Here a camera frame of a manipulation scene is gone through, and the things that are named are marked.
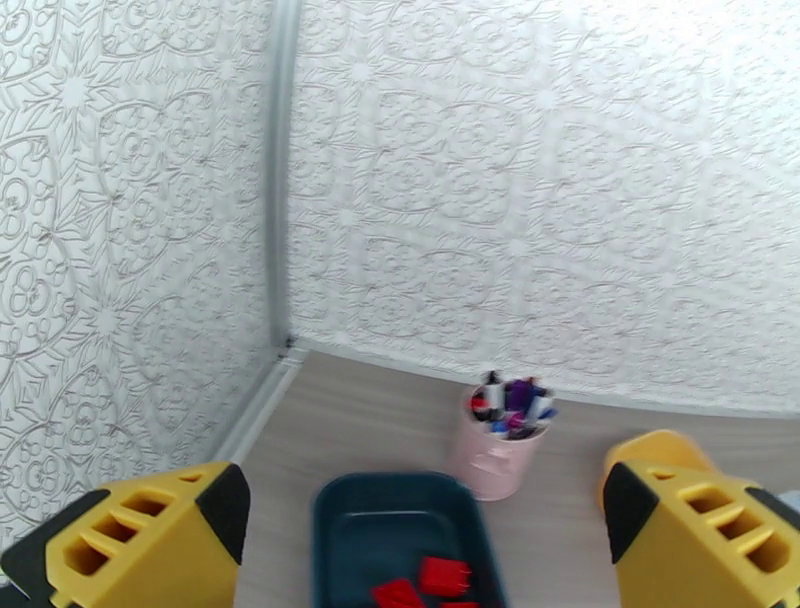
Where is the black white marker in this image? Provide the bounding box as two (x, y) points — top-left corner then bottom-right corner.
(482, 369), (506, 414)

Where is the teal plastic bin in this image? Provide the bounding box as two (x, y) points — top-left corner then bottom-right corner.
(312, 471), (509, 608)

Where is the blue marker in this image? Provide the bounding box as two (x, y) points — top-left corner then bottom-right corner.
(531, 390), (559, 426)

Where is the aluminium frame post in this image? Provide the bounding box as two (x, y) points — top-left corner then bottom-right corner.
(265, 0), (304, 351)

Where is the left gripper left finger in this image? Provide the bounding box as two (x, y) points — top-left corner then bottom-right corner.
(0, 461), (253, 608)

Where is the pink metal cup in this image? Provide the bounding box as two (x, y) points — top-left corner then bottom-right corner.
(446, 382), (551, 503)

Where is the white table edge trim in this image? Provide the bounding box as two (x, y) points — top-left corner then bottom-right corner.
(293, 336), (800, 421)
(212, 346), (311, 467)

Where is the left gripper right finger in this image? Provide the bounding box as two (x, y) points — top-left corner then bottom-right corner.
(601, 459), (800, 608)

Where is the yellow plastic bin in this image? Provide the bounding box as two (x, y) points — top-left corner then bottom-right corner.
(602, 429), (714, 476)

